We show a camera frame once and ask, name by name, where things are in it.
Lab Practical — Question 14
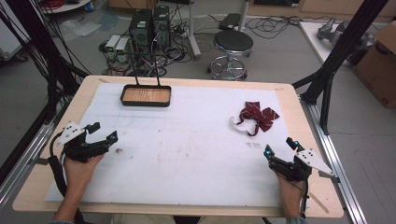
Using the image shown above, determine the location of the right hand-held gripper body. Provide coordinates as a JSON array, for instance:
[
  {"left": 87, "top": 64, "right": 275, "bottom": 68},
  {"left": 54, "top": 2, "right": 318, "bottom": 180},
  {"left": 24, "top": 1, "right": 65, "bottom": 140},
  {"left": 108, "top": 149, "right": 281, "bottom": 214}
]
[{"left": 269, "top": 148, "right": 334, "bottom": 183}]

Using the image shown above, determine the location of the person's right hand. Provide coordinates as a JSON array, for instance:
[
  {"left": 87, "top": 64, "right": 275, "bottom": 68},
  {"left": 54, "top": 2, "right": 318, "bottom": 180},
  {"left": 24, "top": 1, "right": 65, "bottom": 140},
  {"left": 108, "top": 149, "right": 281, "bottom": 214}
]
[{"left": 276, "top": 174, "right": 304, "bottom": 217}]

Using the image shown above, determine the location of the flat black device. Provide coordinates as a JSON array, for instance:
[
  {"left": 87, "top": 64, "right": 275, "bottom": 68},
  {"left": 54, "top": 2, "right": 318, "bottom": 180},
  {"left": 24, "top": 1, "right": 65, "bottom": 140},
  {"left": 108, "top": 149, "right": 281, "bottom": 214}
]
[{"left": 218, "top": 12, "right": 243, "bottom": 32}]

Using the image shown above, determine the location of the white board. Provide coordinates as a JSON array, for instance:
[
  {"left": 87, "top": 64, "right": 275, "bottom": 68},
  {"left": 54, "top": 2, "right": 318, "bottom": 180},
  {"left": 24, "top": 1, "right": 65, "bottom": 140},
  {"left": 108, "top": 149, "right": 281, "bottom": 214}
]
[{"left": 298, "top": 21, "right": 359, "bottom": 67}]

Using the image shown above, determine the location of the grey power supply box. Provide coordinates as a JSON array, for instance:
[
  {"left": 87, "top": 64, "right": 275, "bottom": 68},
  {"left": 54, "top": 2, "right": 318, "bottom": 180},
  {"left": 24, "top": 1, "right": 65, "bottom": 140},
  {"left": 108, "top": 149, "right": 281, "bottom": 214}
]
[
  {"left": 105, "top": 34, "right": 121, "bottom": 54},
  {"left": 114, "top": 36, "right": 131, "bottom": 64}
]

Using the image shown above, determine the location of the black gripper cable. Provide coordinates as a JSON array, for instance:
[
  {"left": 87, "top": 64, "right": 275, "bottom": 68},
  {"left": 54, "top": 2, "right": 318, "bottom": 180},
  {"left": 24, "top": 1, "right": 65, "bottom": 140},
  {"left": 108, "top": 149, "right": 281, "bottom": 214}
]
[
  {"left": 47, "top": 132, "right": 87, "bottom": 224},
  {"left": 299, "top": 179, "right": 311, "bottom": 219}
]

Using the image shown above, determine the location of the red striped bow tie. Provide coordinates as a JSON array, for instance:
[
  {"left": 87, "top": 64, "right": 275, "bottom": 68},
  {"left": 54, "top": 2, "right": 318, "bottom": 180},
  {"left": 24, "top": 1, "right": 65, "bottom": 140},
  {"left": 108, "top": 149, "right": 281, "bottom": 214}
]
[{"left": 230, "top": 101, "right": 280, "bottom": 137}]

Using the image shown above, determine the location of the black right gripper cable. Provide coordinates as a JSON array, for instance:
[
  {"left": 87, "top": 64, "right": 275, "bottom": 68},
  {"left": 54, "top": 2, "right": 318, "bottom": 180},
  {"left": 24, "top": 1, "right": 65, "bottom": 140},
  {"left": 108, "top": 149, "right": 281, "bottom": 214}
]
[{"left": 299, "top": 179, "right": 311, "bottom": 219}]

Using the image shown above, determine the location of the person's left hand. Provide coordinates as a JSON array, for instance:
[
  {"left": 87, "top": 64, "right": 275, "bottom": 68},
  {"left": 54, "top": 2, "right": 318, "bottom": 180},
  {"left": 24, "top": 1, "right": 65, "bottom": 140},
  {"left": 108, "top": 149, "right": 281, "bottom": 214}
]
[{"left": 64, "top": 154, "right": 106, "bottom": 199}]

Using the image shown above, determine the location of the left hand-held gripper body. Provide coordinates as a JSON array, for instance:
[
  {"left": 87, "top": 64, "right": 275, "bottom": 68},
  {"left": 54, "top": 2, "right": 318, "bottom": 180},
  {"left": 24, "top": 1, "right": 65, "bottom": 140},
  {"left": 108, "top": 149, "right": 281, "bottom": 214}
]
[{"left": 56, "top": 121, "right": 110, "bottom": 163}]

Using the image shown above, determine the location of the aluminium rail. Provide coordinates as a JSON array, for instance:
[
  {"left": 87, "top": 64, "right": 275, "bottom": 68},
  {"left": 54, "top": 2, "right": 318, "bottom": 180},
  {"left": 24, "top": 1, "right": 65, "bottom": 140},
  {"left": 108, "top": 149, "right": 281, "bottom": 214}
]
[
  {"left": 0, "top": 120, "right": 56, "bottom": 209},
  {"left": 299, "top": 94, "right": 369, "bottom": 224}
]

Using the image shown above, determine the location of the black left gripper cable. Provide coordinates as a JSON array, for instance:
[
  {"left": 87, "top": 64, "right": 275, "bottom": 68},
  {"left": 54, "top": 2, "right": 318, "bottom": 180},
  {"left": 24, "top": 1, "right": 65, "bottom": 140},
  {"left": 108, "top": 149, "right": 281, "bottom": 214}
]
[{"left": 47, "top": 132, "right": 87, "bottom": 224}]

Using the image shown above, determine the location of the black round stool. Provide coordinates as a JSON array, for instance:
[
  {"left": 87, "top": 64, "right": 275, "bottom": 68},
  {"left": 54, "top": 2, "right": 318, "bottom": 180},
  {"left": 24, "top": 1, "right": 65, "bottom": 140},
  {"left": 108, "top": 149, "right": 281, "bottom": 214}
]
[{"left": 206, "top": 30, "right": 255, "bottom": 81}]

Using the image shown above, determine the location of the brown cardboard box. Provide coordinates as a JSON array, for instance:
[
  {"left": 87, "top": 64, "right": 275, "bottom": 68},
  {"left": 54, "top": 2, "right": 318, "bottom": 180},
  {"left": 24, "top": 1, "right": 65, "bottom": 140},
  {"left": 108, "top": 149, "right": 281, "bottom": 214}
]
[{"left": 352, "top": 21, "right": 396, "bottom": 109}]

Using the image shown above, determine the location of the white desk leg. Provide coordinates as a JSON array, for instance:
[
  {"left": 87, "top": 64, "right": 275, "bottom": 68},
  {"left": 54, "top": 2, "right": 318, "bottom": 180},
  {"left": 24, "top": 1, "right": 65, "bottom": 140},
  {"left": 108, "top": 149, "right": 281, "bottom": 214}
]
[
  {"left": 186, "top": 0, "right": 203, "bottom": 61},
  {"left": 237, "top": 0, "right": 251, "bottom": 33}
]

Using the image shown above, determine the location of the black computer tower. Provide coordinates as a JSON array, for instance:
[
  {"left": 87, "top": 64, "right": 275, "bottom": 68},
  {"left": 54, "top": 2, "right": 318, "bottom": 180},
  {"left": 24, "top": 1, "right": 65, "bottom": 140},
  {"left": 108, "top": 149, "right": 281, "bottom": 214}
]
[
  {"left": 151, "top": 5, "right": 172, "bottom": 50},
  {"left": 128, "top": 8, "right": 154, "bottom": 54}
]

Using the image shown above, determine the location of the white table mat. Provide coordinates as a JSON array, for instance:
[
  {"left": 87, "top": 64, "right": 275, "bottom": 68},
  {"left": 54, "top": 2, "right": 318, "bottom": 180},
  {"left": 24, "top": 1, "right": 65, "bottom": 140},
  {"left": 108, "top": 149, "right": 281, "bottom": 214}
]
[{"left": 45, "top": 82, "right": 308, "bottom": 208}]

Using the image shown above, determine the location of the black tray with wooden bottom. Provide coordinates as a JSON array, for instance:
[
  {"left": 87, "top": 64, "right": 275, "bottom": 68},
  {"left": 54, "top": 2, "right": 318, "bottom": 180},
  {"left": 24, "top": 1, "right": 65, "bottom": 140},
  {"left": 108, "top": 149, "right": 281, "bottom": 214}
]
[{"left": 120, "top": 51, "right": 173, "bottom": 108}]

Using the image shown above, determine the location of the grey robot part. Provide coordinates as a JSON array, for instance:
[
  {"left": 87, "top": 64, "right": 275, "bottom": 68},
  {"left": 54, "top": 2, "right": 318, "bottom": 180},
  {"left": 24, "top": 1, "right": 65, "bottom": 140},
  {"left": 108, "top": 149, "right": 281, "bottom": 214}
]
[{"left": 317, "top": 16, "right": 376, "bottom": 51}]

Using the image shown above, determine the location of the black metal frame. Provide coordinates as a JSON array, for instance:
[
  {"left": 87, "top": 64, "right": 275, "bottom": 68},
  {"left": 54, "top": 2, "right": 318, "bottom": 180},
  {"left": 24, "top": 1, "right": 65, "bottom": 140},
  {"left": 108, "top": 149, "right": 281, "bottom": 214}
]
[
  {"left": 291, "top": 0, "right": 390, "bottom": 135},
  {"left": 0, "top": 0, "right": 91, "bottom": 188}
]

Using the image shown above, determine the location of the thin wooden stick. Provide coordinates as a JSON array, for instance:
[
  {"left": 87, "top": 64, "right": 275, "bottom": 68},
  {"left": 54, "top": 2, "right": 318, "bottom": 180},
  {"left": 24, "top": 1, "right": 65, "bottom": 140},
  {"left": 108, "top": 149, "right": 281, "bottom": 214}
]
[{"left": 307, "top": 190, "right": 330, "bottom": 215}]

